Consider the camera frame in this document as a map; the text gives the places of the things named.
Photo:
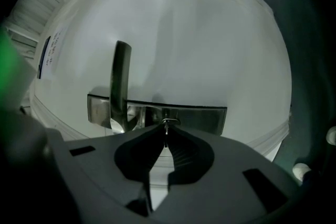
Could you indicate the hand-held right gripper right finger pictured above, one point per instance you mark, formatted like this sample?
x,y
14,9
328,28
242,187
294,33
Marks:
x,y
223,181

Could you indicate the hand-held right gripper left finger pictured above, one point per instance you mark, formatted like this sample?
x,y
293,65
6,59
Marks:
x,y
94,165

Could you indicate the small silver key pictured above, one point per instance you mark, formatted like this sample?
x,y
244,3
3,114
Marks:
x,y
166,128

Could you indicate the white door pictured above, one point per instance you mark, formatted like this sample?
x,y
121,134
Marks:
x,y
199,47

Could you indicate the white paper notice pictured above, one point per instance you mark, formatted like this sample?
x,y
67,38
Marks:
x,y
52,55

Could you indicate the white slatted panel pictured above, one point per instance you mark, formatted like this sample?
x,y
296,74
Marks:
x,y
39,5

